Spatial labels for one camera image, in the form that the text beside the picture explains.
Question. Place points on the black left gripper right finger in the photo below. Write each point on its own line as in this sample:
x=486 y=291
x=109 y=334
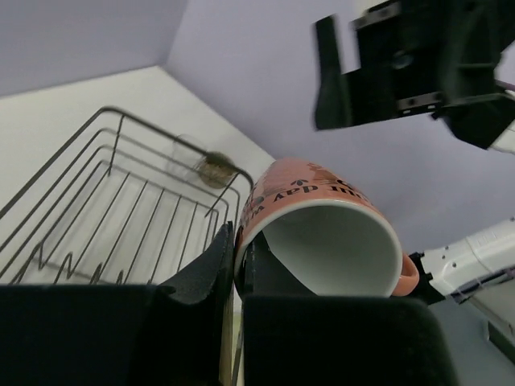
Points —
x=294 y=337

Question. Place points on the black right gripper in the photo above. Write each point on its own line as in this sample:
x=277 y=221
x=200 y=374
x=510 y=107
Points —
x=413 y=55

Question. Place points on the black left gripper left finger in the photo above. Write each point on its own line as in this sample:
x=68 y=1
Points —
x=167 y=334

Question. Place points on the pink ceramic mug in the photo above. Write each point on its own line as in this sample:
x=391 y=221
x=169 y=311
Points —
x=325 y=232

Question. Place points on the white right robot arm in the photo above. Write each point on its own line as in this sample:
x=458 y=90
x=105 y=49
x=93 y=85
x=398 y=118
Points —
x=444 y=176

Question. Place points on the beige small bowl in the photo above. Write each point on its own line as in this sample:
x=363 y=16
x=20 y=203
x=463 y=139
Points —
x=212 y=173

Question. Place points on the clear glass cup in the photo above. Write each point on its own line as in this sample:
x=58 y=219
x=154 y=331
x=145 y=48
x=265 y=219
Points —
x=184 y=161

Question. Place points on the dark wire dish rack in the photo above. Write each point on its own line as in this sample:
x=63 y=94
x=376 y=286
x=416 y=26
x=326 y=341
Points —
x=104 y=209

